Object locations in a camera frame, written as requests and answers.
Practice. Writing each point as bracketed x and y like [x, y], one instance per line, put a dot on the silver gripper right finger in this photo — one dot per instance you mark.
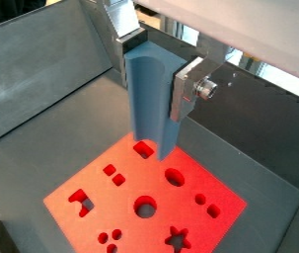
[191, 84]

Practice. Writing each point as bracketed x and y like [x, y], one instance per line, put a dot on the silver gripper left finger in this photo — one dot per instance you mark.
[125, 32]

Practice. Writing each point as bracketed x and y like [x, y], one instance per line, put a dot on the red shape sorter board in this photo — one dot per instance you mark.
[133, 204]

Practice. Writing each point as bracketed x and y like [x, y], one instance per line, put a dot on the grey bin enclosure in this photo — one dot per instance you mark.
[65, 111]

